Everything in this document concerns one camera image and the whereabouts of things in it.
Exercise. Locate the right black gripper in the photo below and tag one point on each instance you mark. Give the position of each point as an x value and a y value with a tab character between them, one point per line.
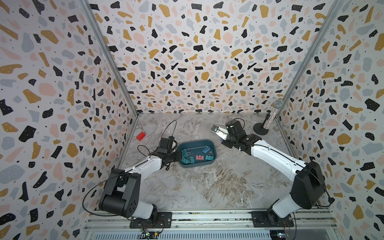
224	143

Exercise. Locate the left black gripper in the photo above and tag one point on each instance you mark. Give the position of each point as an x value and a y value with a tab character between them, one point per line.
178	155

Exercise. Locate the teal plastic storage box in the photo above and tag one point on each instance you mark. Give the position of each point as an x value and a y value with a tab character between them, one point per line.
196	147

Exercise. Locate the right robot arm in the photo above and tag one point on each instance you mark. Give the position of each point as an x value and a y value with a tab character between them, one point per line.
308	181

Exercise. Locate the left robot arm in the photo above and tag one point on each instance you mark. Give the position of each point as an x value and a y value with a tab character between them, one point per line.
121	191

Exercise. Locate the glitter microphone on black stand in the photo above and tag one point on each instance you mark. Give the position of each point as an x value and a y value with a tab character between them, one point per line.
263	128

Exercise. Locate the red small block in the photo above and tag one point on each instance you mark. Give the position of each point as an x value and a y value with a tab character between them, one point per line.
140	136

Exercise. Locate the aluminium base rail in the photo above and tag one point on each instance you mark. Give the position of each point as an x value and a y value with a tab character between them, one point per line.
204	224

